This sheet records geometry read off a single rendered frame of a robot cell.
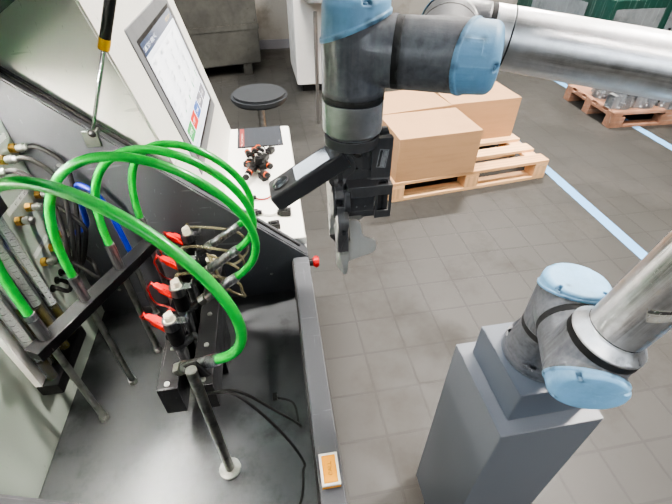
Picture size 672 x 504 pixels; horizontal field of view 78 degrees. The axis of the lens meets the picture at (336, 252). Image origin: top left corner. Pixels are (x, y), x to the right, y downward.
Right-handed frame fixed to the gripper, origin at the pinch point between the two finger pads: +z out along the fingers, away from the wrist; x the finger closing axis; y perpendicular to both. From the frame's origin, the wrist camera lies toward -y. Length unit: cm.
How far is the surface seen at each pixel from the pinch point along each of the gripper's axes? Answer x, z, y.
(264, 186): 62, 24, -12
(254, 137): 95, 24, -15
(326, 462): -21.0, 26.1, -4.9
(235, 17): 480, 59, -38
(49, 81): 35, -17, -47
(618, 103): 284, 102, 308
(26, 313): -0.4, 5.6, -48.1
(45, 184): -7.8, -20.1, -31.8
